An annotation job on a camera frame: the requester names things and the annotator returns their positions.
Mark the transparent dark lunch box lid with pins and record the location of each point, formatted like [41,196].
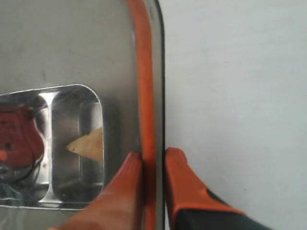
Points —
[47,43]

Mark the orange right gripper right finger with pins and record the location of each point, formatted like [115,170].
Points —
[191,205]

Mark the steel two-compartment lunch box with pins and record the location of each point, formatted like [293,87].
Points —
[69,174]

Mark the yellow toy cheese wedge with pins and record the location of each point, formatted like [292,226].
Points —
[89,145]

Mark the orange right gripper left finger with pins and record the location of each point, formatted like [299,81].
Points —
[120,204]

